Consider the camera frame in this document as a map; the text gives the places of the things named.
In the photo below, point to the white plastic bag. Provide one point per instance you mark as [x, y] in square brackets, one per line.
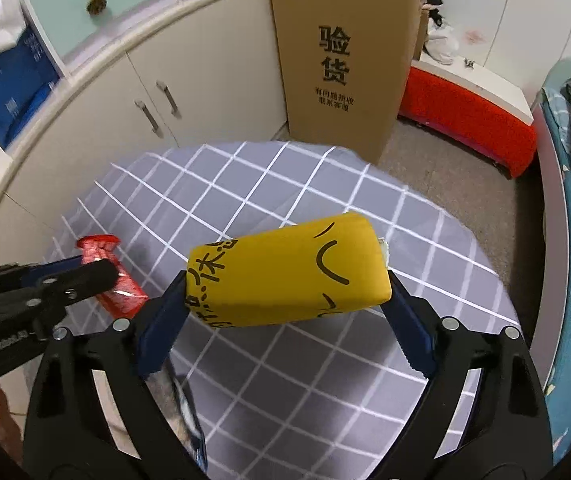
[440, 42]

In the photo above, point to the red covered bench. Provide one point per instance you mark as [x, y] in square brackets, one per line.
[470, 110]

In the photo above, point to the yellow snack packet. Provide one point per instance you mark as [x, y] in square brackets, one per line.
[290, 270]

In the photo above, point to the brass drawer knob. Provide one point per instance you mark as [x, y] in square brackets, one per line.
[95, 2]

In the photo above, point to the round table with checked cloth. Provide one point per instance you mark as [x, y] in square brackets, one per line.
[265, 195]

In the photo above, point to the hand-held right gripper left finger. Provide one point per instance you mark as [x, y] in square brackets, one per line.
[158, 330]

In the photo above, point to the blue box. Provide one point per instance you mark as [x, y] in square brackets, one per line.
[10, 90]

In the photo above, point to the small metal clip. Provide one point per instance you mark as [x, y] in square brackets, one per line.
[468, 63]

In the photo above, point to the tall cardboard box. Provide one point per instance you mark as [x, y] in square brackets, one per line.
[340, 60]

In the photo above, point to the mint green drawer unit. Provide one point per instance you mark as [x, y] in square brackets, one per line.
[165, 0]

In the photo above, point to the white cabinet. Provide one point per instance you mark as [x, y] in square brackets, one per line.
[115, 110]

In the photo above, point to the red snack packet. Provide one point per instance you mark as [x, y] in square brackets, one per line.
[125, 295]

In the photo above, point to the white bed frame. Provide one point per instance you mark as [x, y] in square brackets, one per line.
[548, 240]

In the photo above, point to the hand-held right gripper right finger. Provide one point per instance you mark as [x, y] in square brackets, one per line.
[410, 330]

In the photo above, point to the white wardrobe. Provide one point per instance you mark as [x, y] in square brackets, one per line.
[525, 15]

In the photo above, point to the pale pink butterfly sticker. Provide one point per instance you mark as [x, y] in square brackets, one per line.
[475, 36]

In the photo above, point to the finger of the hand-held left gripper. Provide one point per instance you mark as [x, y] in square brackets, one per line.
[50, 271]
[90, 277]

